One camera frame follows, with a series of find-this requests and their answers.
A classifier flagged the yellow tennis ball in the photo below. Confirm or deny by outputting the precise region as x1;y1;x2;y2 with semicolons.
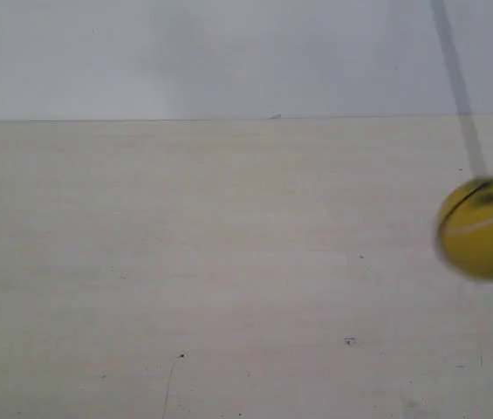
435;175;493;282

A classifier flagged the thin black string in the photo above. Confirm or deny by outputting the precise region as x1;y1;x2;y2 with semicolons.
428;0;490;179

